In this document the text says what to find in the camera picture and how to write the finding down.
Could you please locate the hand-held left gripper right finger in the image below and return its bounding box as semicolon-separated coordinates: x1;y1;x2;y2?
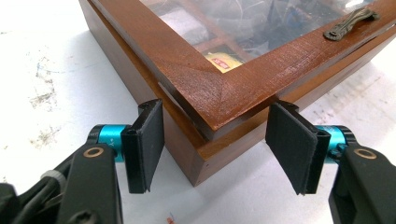
264;99;356;197

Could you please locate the yellow tea bag packet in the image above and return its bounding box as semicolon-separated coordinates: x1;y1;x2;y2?
204;50;245;75

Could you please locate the white packet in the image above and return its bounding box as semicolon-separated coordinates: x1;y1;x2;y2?
160;7;210;47

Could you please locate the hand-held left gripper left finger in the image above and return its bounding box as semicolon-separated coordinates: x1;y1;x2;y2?
87;98;165;195

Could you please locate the wooden box with glass lid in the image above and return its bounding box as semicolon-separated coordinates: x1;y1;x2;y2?
78;0;396;188

